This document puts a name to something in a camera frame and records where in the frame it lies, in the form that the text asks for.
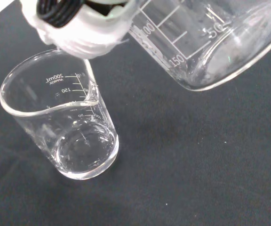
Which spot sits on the black bench cloth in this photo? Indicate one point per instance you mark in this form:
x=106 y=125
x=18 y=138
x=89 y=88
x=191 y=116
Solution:
x=173 y=153

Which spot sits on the clear 200 mL glass beaker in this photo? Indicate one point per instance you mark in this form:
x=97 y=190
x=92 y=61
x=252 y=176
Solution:
x=62 y=122

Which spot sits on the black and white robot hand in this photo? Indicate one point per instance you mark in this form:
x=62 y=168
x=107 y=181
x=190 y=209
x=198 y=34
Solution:
x=83 y=30

